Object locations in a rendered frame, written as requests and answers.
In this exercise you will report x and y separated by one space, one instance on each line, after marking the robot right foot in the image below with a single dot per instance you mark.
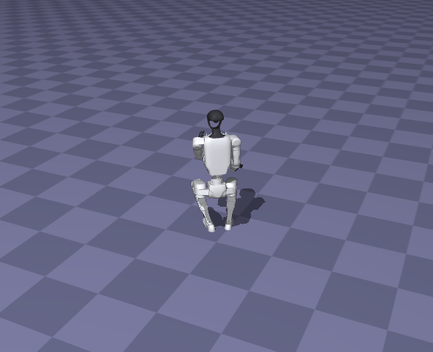
228 226

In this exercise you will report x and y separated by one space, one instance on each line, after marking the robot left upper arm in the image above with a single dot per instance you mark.
197 144

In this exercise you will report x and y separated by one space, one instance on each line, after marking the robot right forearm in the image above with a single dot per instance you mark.
233 168

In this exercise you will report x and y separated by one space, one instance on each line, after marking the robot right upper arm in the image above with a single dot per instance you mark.
235 141

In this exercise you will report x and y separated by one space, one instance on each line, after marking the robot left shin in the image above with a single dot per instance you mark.
204 208

